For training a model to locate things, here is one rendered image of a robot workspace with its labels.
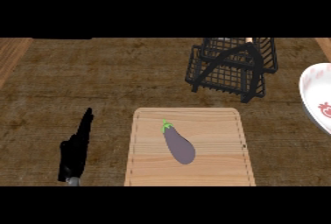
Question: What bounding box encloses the black tiered wire basket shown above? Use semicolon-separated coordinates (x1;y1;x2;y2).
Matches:
183;37;279;104

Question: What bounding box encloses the purple eggplant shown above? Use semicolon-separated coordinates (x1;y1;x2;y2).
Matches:
159;118;196;165

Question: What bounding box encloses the pale wooden cutting board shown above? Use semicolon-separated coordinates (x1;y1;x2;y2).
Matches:
122;107;257;187

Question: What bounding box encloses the white bowl with red print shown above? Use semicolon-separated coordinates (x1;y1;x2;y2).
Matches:
298;62;331;136

